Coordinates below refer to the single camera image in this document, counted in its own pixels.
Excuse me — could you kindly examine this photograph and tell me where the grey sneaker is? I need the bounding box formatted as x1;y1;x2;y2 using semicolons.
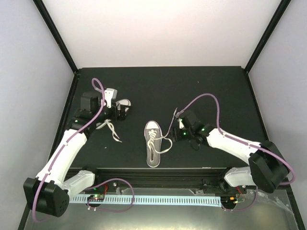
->
144;108;177;168
96;99;131;143

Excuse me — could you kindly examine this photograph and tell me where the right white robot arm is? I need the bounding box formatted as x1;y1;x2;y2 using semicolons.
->
170;110;290;193

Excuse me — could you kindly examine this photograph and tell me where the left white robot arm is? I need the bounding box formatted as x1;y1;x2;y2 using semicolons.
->
23;88;131;217

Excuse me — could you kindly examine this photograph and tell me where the left small circuit board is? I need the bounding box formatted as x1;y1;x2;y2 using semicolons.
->
87;194;105;202

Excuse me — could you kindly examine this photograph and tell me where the small circuit board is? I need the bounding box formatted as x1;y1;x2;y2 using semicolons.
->
226;196;238;203
87;194;105;202

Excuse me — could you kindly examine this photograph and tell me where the right small circuit board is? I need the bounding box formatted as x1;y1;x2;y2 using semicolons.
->
226;196;238;203

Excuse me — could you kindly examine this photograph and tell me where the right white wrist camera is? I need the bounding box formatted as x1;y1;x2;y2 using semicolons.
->
175;110;185;129

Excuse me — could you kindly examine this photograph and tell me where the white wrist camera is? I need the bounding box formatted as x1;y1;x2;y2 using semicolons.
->
175;110;185;129
104;88;118;108

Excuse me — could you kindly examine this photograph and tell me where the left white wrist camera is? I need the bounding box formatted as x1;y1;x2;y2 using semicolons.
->
104;88;118;108

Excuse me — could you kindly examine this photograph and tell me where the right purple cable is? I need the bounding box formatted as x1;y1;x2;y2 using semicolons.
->
176;93;296;213

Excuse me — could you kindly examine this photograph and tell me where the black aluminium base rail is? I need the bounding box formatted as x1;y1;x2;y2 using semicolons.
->
94;168;246;195

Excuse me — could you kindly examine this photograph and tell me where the white slotted cable duct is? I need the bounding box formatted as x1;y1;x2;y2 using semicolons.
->
70;194;222;207

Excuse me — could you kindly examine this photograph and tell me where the left black frame post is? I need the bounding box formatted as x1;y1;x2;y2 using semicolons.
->
33;0;78;73

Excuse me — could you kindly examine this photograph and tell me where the black frame post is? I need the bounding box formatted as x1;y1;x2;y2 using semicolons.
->
244;0;291;74
33;0;78;73

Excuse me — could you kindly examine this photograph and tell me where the right black frame post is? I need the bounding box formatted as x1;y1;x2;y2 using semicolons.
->
244;0;291;74

